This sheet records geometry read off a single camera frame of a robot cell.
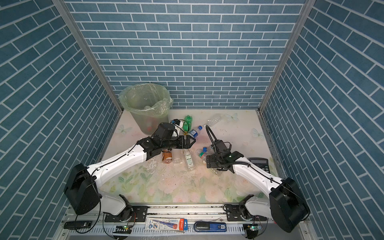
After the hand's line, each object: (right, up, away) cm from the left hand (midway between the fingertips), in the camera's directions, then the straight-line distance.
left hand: (190, 140), depth 79 cm
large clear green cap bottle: (+7, -11, +12) cm, 18 cm away
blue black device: (+10, -38, -12) cm, 41 cm away
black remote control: (-53, -38, -11) cm, 66 cm away
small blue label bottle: (+1, +3, +22) cm, 22 cm away
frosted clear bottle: (-9, -12, +15) cm, 21 cm away
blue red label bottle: (+11, -8, +15) cm, 20 cm away
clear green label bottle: (-1, -12, +8) cm, 15 cm away
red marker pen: (+42, -40, -6) cm, 58 cm away
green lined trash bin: (-32, +23, +29) cm, 49 cm away
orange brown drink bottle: (-15, -11, +10) cm, 21 cm away
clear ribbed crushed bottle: (+13, +10, +32) cm, 36 cm away
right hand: (+12, -12, +7) cm, 18 cm away
